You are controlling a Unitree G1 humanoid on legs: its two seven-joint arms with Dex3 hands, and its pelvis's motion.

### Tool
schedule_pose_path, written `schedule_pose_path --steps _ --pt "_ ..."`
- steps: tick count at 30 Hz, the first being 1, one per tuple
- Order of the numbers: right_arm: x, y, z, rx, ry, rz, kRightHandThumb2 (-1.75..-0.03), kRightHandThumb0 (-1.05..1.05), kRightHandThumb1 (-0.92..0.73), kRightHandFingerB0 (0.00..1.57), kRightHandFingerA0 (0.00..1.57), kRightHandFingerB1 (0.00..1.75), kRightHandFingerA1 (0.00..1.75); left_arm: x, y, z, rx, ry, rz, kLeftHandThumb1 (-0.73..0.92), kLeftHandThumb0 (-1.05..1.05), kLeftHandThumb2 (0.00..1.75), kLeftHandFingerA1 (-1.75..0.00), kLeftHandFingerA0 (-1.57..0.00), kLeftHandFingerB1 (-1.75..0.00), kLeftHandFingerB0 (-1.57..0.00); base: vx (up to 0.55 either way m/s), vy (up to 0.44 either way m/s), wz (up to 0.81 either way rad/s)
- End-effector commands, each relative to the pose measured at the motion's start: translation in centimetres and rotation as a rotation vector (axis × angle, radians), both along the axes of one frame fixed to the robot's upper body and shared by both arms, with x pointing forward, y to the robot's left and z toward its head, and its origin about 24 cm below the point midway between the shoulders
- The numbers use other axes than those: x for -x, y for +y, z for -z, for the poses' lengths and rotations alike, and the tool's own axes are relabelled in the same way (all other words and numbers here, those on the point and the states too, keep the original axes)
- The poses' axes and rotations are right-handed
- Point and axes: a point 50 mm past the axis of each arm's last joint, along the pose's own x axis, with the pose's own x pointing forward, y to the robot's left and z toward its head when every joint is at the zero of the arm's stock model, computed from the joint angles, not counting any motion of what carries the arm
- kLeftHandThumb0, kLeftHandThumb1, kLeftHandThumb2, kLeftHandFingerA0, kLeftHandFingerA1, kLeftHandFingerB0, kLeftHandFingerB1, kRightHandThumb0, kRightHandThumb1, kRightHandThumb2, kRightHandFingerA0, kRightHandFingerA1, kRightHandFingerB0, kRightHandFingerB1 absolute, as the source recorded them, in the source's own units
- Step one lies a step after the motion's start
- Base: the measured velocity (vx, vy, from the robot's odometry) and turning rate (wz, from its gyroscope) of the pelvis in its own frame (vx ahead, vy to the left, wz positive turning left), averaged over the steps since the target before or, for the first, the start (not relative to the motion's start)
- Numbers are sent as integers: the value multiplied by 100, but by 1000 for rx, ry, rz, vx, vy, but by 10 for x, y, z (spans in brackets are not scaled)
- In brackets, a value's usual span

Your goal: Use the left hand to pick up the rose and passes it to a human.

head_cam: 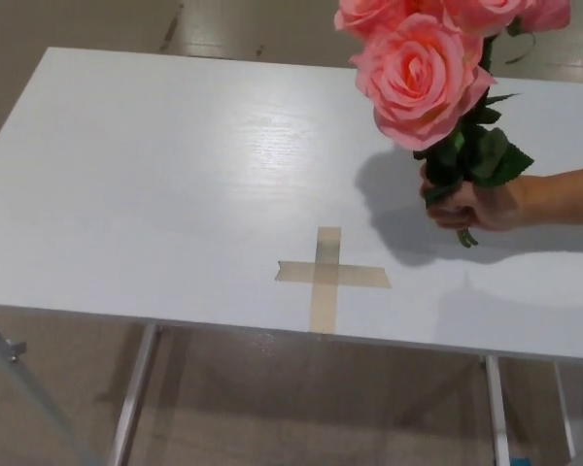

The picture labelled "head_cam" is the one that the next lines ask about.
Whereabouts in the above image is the white metal table leg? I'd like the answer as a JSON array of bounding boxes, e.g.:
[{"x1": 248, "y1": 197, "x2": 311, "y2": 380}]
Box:
[
  {"x1": 484, "y1": 354, "x2": 512, "y2": 466},
  {"x1": 553, "y1": 361, "x2": 577, "y2": 460},
  {"x1": 109, "y1": 323, "x2": 159, "y2": 466}
]

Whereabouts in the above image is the person's bare forearm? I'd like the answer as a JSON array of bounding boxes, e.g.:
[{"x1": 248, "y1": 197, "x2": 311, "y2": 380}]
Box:
[{"x1": 514, "y1": 163, "x2": 583, "y2": 230}]

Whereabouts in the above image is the beige masking tape strip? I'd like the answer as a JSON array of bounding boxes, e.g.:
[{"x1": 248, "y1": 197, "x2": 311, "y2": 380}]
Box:
[
  {"x1": 275, "y1": 260, "x2": 394, "y2": 290},
  {"x1": 308, "y1": 225, "x2": 343, "y2": 336}
]

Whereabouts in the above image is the pink artificial rose bouquet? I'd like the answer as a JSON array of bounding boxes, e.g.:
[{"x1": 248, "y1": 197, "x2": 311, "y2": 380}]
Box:
[{"x1": 333, "y1": 0, "x2": 572, "y2": 249}]

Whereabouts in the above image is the person's bare hand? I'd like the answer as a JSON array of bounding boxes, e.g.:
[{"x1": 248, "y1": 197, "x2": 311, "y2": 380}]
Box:
[{"x1": 419, "y1": 164, "x2": 524, "y2": 234}]

